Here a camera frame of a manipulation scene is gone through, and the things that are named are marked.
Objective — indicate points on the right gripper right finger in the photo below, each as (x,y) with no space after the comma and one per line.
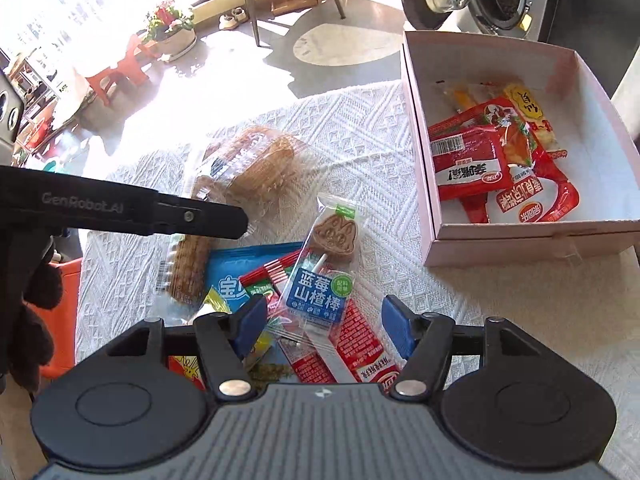
(424,341)

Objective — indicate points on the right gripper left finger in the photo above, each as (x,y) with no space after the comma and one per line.
(224,341)

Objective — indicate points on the yellow red candy bag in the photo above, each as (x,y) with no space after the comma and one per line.
(187,366)

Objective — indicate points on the blue seaweed snack bag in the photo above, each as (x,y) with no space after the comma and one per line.
(225,267)

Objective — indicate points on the long brown wafer stick pack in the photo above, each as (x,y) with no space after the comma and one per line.
(182,271)

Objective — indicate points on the long red snack packet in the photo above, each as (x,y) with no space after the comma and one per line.
(350,352)

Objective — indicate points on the blueberry hawthorn lollipop packet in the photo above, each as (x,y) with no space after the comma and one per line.
(322,280)

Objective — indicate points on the round bread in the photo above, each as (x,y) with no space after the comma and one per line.
(250,170)

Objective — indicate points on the black gloved hand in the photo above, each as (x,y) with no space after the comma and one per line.
(28,281)

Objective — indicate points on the orange plastic chair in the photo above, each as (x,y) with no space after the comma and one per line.
(61,321)

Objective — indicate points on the white textured tablecloth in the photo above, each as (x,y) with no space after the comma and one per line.
(353,155)

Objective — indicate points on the red plastic stool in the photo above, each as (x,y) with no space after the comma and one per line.
(127,68)

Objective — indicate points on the red snack packets in box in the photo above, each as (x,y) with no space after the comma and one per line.
(496,155)

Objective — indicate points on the pink cardboard box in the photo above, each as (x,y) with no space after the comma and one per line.
(602,161)

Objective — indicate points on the flower pot with plants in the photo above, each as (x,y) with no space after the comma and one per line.
(169,32)

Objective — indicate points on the pair of slippers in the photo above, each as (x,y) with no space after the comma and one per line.
(233,19)

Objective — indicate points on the grey washing machine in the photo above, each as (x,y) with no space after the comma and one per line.
(604,32)

